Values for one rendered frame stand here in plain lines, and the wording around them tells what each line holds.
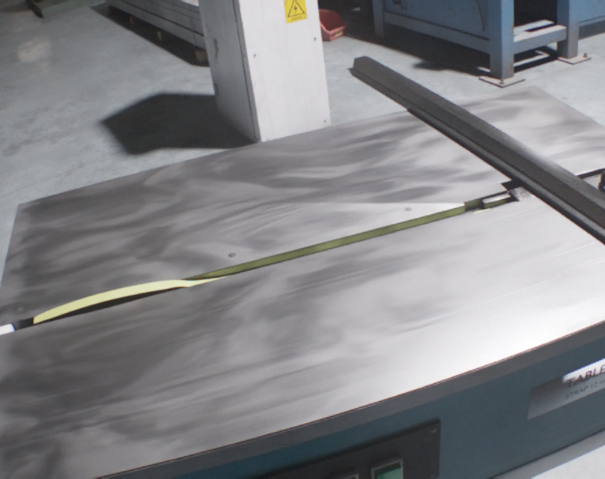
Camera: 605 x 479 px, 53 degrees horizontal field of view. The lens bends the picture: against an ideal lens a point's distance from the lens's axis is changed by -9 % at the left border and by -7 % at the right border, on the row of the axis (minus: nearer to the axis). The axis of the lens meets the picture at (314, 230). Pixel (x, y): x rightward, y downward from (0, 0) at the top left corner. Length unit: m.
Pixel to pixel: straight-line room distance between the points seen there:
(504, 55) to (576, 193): 2.52
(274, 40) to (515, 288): 2.10
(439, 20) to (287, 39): 1.20
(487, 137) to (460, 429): 0.44
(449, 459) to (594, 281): 0.24
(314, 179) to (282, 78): 1.84
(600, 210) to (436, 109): 0.36
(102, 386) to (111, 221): 0.32
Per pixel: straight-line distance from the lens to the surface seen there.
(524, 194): 0.83
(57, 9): 7.35
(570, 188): 0.81
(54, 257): 0.86
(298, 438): 0.56
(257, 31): 2.62
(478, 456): 0.70
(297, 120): 2.80
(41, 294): 0.80
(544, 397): 0.68
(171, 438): 0.57
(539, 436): 0.73
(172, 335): 0.66
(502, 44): 3.27
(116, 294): 0.73
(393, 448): 0.61
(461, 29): 3.51
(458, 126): 0.98
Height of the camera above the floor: 1.15
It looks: 32 degrees down
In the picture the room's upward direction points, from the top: 8 degrees counter-clockwise
